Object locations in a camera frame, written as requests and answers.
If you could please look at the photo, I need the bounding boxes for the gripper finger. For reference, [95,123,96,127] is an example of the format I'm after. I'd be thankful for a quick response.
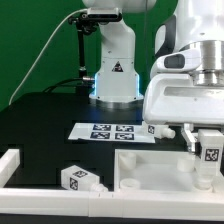
[181,123,196,154]

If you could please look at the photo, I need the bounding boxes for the background camera on stand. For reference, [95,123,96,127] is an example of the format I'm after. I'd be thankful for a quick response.
[68,8,122,96]

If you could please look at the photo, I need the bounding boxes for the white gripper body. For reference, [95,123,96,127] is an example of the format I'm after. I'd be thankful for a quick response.
[142,74,224,126]

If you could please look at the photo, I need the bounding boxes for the white camera cable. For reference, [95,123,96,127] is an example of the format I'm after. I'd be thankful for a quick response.
[8,8,88,106]

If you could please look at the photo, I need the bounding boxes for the white obstacle fence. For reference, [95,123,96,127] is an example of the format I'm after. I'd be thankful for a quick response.
[0,149,224,221]

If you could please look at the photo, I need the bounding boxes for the black cables at base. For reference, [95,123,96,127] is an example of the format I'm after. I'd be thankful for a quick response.
[43,76,96,94]

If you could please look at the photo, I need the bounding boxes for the white fiducial tag sheet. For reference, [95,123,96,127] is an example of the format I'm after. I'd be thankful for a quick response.
[68,123,155,143]

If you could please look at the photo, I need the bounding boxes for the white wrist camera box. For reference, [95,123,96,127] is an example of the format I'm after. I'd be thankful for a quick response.
[155,49,202,73]

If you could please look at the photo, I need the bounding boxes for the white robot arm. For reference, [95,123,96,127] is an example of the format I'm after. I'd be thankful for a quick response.
[143,0,224,152]

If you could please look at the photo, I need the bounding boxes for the white square tabletop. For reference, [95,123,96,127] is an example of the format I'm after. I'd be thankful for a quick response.
[114,149,224,193]

